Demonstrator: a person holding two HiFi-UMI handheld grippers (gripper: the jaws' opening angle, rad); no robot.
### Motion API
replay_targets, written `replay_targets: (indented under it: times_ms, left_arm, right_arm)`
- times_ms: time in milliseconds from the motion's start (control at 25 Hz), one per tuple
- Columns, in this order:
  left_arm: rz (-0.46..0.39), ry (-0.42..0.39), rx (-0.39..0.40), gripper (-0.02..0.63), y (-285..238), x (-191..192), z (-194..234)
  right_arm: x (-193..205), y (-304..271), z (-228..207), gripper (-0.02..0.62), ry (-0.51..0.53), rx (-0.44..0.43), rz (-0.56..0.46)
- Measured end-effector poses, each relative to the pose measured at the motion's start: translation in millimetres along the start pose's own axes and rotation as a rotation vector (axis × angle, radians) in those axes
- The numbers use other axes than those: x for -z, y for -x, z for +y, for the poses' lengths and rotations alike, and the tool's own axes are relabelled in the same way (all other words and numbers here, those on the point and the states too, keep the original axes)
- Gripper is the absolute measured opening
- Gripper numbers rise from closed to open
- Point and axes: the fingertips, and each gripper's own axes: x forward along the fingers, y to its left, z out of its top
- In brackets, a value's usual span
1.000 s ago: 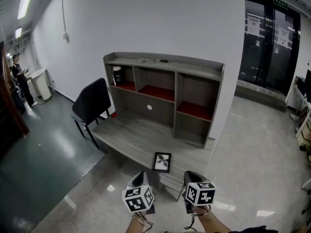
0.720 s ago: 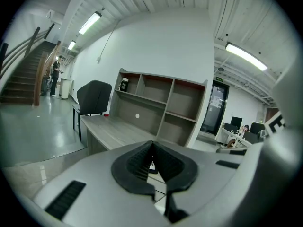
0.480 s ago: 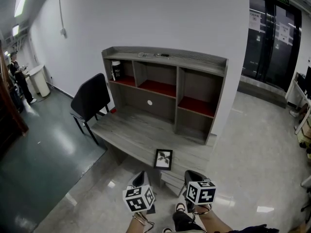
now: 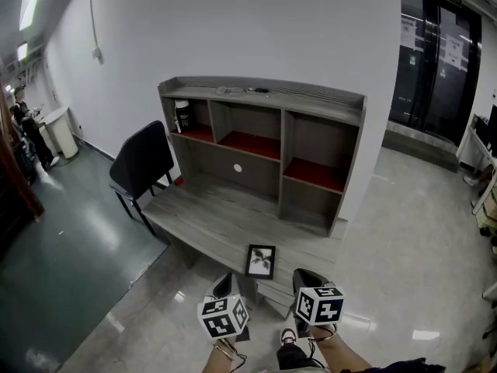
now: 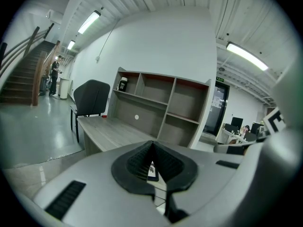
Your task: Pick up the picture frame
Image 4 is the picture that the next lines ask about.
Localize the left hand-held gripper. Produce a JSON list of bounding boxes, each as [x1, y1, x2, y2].
[[196, 271, 250, 343]]

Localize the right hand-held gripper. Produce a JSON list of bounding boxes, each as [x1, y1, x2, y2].
[[291, 268, 346, 338]]

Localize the black picture frame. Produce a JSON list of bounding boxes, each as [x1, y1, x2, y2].
[[245, 243, 277, 281]]

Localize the person's right forearm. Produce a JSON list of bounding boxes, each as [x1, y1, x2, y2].
[[307, 323, 374, 373]]

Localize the person's left forearm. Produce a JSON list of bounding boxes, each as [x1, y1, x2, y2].
[[201, 338, 249, 373]]

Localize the person's white shoe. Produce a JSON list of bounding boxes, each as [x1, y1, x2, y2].
[[280, 327, 298, 351]]

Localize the person's leg in dark trousers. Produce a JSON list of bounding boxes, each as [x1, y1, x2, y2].
[[276, 343, 325, 373]]

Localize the grey wooden desk with shelves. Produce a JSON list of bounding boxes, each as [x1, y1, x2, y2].
[[141, 76, 368, 320]]

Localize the black chair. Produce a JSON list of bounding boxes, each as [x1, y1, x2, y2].
[[108, 120, 175, 237]]

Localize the grey door ramp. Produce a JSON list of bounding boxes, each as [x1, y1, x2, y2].
[[381, 121, 461, 174]]

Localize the black and white bottle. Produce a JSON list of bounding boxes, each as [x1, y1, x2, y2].
[[172, 99, 196, 134]]

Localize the white side desk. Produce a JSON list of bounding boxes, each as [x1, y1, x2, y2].
[[455, 124, 497, 210]]

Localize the clear glasses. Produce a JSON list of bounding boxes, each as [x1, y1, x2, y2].
[[214, 85, 250, 97]]

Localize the brown wooden cabinet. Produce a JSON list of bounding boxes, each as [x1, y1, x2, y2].
[[0, 87, 45, 256]]

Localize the white round stand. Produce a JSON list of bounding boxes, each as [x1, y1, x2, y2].
[[40, 106, 80, 160]]

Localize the black glass double door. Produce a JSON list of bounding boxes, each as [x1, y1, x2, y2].
[[387, 0, 483, 148]]

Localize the black monitor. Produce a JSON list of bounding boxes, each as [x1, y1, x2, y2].
[[486, 104, 497, 152]]

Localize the small white paper notice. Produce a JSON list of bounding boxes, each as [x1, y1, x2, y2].
[[399, 18, 417, 51]]

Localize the large white paper notice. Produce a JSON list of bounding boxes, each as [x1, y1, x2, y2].
[[443, 33, 467, 71]]

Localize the large ceiling light panel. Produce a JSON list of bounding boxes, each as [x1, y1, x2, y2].
[[18, 0, 44, 31]]

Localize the metal bracelet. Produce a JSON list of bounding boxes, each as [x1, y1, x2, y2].
[[308, 323, 339, 343], [212, 339, 238, 361]]

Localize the grey wall conduit with box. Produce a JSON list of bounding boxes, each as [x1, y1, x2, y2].
[[87, 0, 106, 65]]

